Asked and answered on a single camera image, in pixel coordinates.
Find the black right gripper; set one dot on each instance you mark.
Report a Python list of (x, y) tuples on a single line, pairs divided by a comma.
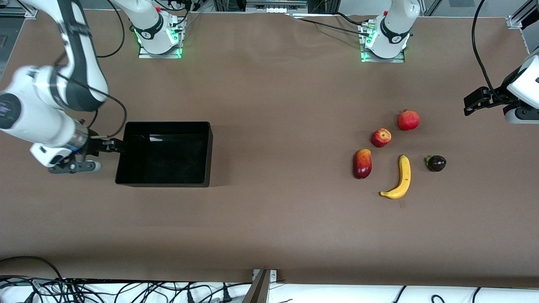
[(95, 146)]

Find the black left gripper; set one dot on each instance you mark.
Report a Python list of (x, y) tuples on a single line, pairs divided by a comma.
[(499, 93)]

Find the black plastic box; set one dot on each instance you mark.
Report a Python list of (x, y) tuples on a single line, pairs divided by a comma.
[(168, 160)]

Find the yellow banana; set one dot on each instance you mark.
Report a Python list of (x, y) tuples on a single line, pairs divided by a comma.
[(405, 172)]

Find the red apple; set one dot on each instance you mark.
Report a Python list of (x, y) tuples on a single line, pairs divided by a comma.
[(381, 138)]

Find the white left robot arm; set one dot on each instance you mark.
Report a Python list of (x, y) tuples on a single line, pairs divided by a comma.
[(396, 25)]

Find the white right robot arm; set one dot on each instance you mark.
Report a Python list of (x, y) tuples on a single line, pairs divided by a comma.
[(29, 120)]

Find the red pomegranate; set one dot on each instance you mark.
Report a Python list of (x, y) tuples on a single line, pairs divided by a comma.
[(408, 120)]

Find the dark purple eggplant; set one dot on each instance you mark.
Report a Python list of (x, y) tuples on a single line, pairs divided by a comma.
[(437, 163)]

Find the aluminium profile corner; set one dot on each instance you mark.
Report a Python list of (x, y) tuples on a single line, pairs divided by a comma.
[(17, 11), (522, 14)]

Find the red yellow mango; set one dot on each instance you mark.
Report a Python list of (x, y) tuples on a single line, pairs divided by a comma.
[(362, 164)]

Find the brown table cover sheet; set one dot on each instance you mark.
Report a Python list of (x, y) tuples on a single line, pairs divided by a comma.
[(252, 227)]

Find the white terminal strip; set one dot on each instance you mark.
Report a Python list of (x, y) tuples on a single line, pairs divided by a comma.
[(276, 8)]

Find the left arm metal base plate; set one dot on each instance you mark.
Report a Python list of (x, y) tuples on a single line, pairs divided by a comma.
[(398, 60)]

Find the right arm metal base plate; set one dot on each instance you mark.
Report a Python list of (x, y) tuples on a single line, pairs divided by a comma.
[(145, 55)]

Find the dark background rack frame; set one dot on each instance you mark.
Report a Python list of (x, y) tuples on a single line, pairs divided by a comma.
[(320, 5)]

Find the dark metal post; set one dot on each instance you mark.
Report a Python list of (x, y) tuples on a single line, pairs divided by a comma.
[(259, 290)]

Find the small metal bracket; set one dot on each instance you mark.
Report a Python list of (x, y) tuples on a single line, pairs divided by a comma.
[(273, 275)]

